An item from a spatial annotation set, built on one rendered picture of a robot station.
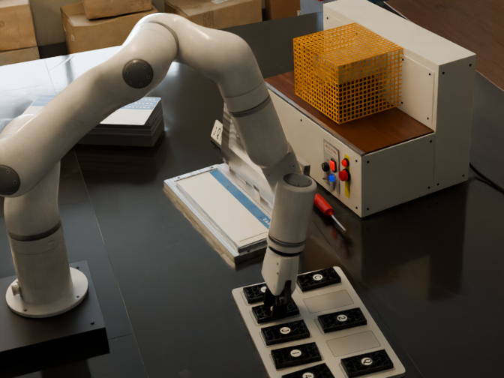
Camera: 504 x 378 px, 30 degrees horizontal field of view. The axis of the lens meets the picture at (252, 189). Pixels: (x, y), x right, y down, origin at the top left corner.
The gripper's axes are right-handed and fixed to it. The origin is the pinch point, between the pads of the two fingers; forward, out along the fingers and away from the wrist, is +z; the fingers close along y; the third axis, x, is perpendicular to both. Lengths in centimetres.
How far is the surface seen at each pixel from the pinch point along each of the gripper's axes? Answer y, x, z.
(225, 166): -67, 7, 0
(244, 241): -27.0, 0.7, 0.3
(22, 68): -171, -41, 12
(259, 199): -46.4, 10.7, -0.7
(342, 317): 8.4, 12.9, -1.4
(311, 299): -1.6, 9.6, 0.5
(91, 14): -364, 14, 54
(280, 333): 8.6, -1.2, 1.6
